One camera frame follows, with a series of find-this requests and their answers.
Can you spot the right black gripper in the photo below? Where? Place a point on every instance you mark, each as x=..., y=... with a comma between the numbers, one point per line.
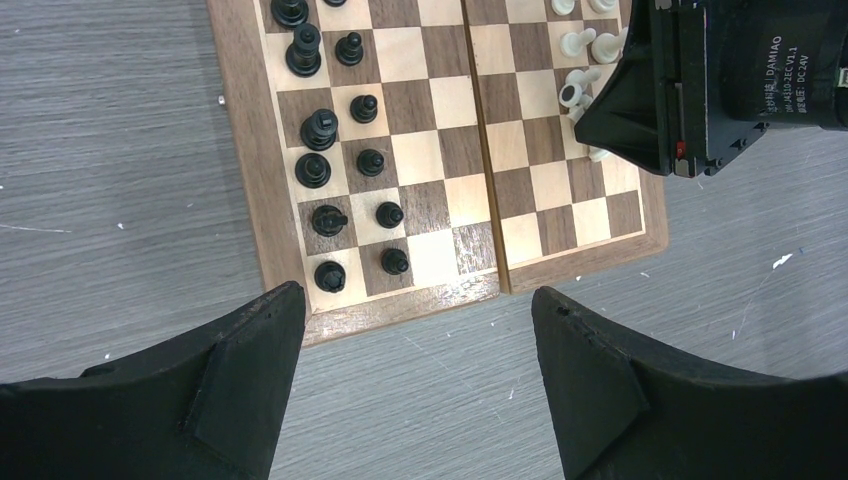
x=734, y=70

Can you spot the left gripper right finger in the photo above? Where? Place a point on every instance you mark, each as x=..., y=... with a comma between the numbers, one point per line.
x=627, y=406

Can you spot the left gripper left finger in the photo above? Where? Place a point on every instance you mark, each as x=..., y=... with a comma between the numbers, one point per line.
x=206, y=404

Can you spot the wooden chess board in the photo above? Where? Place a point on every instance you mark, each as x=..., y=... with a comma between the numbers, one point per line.
x=498, y=194

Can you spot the black chess rook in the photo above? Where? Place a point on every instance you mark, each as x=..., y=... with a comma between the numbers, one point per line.
x=330, y=276

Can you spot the black chess knight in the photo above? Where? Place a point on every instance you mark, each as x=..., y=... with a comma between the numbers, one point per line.
x=328, y=221

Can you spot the black chess bishop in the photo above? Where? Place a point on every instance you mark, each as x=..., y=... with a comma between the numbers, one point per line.
x=313, y=170
x=289, y=13

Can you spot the black chess queen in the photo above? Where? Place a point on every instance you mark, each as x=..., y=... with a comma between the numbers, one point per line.
x=319, y=131

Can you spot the black chess king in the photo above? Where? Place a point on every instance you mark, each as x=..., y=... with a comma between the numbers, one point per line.
x=303, y=57

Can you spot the white bishop in tin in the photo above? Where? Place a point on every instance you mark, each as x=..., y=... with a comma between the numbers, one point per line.
x=607, y=47

